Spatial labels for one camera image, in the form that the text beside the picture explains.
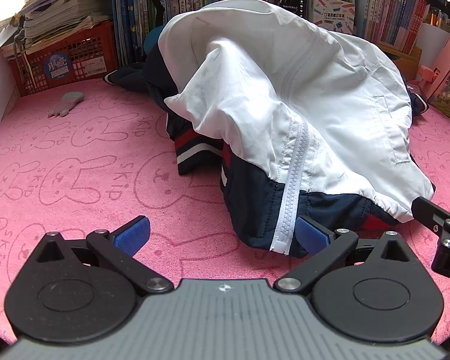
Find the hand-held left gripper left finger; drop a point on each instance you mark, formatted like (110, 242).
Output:
(131, 234)

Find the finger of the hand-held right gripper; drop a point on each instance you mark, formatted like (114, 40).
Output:
(431, 215)

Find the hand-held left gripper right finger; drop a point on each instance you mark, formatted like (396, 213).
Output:
(311, 236)

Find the navy and white jacket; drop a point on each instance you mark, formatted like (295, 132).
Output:
(285, 82)

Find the small grey glove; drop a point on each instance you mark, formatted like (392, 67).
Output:
(67, 103)

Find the wooden drawer organizer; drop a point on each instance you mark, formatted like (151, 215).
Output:
(405, 58)

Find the curved white paper sheet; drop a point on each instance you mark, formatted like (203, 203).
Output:
(431, 41)

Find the red plastic crate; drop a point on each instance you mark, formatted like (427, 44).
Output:
(90, 52)

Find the blue plush ball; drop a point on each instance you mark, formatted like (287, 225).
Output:
(152, 39)

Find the white label printer box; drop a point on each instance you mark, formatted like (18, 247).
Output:
(330, 15)

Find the stack of papers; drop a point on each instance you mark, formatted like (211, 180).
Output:
(60, 11)

